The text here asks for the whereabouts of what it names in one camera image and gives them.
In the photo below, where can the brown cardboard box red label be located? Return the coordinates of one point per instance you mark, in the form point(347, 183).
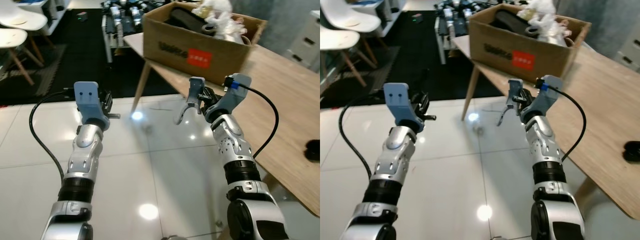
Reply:
point(525, 47)
point(200, 45)

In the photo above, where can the black rug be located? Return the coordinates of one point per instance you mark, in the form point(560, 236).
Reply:
point(90, 60)
point(420, 55)

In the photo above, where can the light wooden table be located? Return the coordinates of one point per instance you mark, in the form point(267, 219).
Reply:
point(280, 100)
point(600, 100)

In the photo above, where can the white chair wooden legs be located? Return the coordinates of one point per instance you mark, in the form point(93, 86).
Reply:
point(22, 19)
point(12, 37)
point(355, 17)
point(335, 40)

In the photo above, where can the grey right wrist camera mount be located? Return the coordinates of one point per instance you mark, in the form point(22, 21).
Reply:
point(231, 97)
point(542, 100)

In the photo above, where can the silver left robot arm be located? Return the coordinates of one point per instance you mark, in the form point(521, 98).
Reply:
point(395, 160)
point(80, 160)

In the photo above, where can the white drawer cabinet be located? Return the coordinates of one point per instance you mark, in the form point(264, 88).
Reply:
point(305, 45)
point(629, 50)

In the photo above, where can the white shelf unit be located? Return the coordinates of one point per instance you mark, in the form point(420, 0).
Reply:
point(385, 12)
point(45, 10)

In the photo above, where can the small black device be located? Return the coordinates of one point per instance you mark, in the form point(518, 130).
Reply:
point(83, 16)
point(416, 18)

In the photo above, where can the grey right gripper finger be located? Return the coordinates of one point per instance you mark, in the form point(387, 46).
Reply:
point(196, 92)
point(515, 92)

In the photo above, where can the black earbud case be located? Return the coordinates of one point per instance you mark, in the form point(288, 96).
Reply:
point(632, 151)
point(314, 150)

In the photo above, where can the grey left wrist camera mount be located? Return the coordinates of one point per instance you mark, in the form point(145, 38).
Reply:
point(400, 105)
point(89, 102)

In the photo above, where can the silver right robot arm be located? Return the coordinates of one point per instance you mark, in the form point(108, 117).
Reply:
point(235, 145)
point(545, 150)

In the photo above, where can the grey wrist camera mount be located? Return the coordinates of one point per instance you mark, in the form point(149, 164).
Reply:
point(89, 102)
point(542, 100)
point(400, 105)
point(231, 97)

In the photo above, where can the white plush toy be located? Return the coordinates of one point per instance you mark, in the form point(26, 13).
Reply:
point(220, 22)
point(545, 22)

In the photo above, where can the grey foam mat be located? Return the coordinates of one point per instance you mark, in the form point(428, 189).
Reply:
point(40, 70)
point(380, 65)

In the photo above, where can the white metal rack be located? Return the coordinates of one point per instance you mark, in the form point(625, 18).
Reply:
point(107, 45)
point(440, 47)

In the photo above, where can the black oblong object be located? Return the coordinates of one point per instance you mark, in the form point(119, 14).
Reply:
point(187, 20)
point(512, 22)

